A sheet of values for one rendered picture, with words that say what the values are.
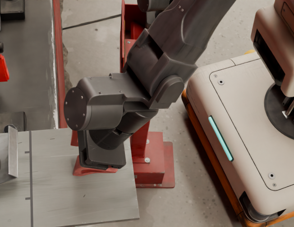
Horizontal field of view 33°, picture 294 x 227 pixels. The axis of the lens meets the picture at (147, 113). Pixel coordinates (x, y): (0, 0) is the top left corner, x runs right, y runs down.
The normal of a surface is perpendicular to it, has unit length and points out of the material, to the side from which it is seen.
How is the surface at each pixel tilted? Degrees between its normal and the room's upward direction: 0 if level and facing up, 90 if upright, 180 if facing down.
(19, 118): 0
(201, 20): 75
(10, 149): 59
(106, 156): 30
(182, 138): 0
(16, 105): 0
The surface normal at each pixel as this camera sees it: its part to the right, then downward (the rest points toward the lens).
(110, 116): 0.58, 0.44
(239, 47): 0.07, -0.50
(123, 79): 0.44, -0.72
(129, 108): 0.56, -0.47
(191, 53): 0.51, 0.69
